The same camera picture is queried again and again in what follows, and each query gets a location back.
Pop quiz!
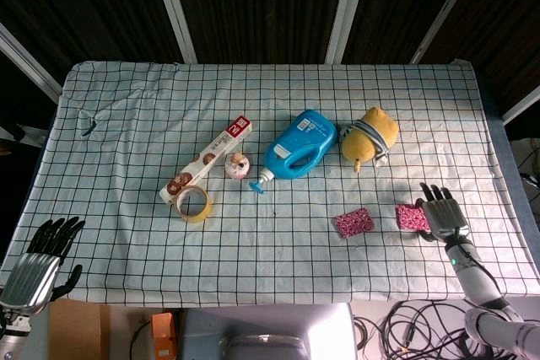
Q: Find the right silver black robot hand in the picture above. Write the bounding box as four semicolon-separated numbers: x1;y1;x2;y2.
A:
414;182;472;245

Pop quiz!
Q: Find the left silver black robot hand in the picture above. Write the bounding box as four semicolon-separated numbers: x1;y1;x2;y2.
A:
0;216;87;317

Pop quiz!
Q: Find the pink sponge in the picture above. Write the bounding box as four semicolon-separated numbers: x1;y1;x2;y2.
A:
394;203;431;233
334;207;375;239

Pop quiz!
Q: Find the brown cardboard box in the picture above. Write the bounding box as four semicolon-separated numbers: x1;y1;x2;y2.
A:
46;298;111;360

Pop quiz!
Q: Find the yellow plush toy striped scarf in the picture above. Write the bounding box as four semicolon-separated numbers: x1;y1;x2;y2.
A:
339;106;400;173

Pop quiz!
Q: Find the orange small box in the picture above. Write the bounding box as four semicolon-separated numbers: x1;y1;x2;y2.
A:
151;312;177;360

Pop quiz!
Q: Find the blue detergent pump bottle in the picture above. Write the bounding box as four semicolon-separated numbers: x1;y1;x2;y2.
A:
248;109;339;196

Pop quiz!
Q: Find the white black checkered tablecloth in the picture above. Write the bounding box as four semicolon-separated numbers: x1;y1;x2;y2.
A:
0;60;540;309

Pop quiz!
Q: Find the yellow tape roll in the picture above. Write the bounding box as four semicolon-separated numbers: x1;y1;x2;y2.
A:
175;185;213;224

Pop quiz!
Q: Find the grey robot torso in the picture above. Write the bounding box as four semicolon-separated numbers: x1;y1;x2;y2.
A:
180;303;359;360

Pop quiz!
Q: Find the small pink cupcake toy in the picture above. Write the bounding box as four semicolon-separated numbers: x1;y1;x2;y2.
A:
224;152;251;180

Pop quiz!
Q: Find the long white cling film box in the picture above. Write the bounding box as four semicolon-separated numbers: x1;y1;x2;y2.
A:
159;115;253;204

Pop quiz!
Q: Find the tangled black cable bundle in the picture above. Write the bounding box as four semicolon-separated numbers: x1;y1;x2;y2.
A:
353;298;540;360

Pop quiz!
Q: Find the thin black cable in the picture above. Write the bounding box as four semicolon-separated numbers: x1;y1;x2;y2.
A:
129;320;152;360

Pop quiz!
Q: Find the white frame post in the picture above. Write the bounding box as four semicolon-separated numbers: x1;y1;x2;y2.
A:
147;0;198;65
0;22;63;104
324;0;373;65
501;84;540;126
410;0;485;65

